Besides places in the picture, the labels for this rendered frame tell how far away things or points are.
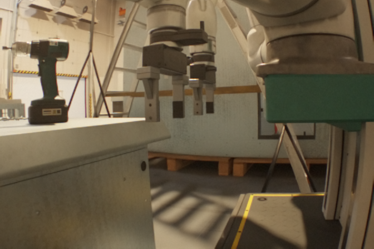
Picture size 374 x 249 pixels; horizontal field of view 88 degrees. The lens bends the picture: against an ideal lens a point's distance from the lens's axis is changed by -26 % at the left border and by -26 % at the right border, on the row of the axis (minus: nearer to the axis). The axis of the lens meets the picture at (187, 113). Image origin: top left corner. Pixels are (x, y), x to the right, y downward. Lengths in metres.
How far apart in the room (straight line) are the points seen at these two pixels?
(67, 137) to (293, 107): 0.36
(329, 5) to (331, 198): 0.60
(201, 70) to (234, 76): 1.73
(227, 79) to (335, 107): 2.21
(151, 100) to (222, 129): 2.05
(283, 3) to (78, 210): 0.51
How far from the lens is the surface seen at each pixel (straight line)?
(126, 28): 2.28
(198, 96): 0.74
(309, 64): 0.32
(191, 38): 0.51
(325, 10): 0.34
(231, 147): 2.50
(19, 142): 0.40
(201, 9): 0.82
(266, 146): 2.43
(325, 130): 2.40
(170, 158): 2.68
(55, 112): 0.67
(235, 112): 2.46
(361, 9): 0.54
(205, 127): 2.56
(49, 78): 0.69
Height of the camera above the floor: 0.68
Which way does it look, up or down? 2 degrees down
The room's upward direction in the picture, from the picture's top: 1 degrees counter-clockwise
